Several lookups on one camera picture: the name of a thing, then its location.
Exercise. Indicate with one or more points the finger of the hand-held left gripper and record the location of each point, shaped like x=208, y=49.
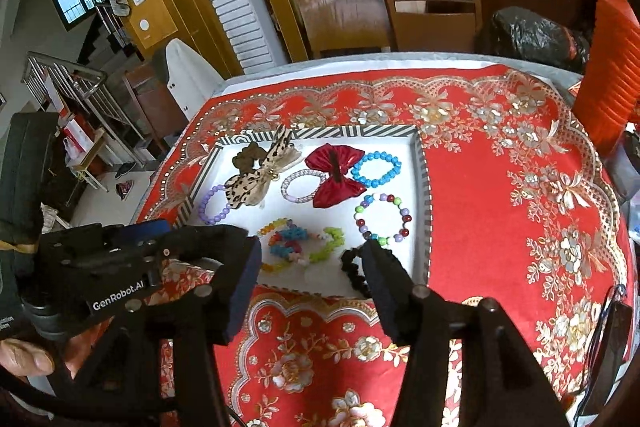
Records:
x=210, y=242
x=145, y=229

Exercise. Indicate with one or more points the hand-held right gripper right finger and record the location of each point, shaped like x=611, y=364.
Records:
x=382, y=287

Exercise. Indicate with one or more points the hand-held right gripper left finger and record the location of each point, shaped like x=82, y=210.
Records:
x=245, y=287

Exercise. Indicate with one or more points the black scrunchie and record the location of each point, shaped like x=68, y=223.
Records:
x=350, y=264

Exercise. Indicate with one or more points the leopard print bow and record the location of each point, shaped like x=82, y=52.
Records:
x=245, y=189

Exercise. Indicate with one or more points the striped cardboard box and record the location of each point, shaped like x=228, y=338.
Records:
x=382, y=219

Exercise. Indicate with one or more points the brown scrunchie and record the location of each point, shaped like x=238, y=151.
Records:
x=245, y=154

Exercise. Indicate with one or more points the red satin bow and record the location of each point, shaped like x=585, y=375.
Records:
x=340, y=192

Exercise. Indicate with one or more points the person's left hand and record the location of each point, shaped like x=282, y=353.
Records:
x=25, y=357

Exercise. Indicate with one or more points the pink slipper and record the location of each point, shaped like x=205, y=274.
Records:
x=124, y=189

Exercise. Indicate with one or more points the dark shoe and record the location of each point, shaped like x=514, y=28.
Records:
x=125, y=169

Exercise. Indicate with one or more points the white low shelf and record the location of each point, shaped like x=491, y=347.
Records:
x=97, y=179

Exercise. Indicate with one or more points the metal stair railing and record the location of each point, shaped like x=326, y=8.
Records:
x=65, y=72

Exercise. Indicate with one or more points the red floral tablecloth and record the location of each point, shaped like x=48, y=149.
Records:
x=475, y=207

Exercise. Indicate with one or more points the small brown wooden cabinet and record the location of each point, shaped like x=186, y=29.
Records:
x=155, y=102

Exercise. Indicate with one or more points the wooden chair with plain back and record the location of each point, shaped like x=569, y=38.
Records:
x=345, y=19

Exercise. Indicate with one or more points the grey container with black lid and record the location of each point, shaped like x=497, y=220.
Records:
x=627, y=172

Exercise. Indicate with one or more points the black plastic bag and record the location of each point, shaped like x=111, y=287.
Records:
x=530, y=37

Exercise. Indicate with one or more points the orange plastic stool stack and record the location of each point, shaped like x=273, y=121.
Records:
x=610, y=72

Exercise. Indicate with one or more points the round white wall fixture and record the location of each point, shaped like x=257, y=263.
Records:
x=144, y=25

